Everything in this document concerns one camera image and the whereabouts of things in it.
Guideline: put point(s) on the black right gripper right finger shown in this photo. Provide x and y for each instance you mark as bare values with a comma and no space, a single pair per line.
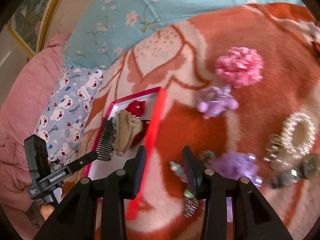
253,216

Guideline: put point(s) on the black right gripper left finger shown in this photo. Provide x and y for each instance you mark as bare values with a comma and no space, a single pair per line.
75,217

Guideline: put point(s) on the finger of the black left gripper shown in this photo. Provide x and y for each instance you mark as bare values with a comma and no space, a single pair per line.
80,163

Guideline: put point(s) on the black hair comb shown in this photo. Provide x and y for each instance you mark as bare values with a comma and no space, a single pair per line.
105,146

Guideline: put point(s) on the purple organza scrunchie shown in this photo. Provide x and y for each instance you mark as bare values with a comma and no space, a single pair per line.
234,165

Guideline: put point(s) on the beige claw hair clip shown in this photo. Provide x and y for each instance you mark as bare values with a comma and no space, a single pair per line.
123,129

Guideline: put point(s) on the red velvet bow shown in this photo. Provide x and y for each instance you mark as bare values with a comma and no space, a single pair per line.
137,110

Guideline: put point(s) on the white pearl scrunchie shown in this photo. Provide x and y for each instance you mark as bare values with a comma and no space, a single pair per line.
292,144

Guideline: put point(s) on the pink lace scrunchie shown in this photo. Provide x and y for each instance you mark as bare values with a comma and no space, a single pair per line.
240,67

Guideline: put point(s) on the person's left hand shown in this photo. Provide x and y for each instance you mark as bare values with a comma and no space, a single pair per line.
46,210

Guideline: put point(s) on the blue bear print pillow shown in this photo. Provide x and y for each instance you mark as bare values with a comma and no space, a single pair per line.
62,123

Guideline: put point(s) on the red and white tray box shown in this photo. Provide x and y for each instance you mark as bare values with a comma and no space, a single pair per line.
153,101

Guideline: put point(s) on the pink quilt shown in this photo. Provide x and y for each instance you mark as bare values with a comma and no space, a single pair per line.
20,113

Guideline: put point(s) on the orange and cream blanket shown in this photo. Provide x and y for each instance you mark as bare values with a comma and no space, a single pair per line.
180,58

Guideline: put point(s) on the teal floral quilt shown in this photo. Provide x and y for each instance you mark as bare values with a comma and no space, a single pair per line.
109,28

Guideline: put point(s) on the framed floral picture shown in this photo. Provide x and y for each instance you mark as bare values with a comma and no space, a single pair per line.
31,22

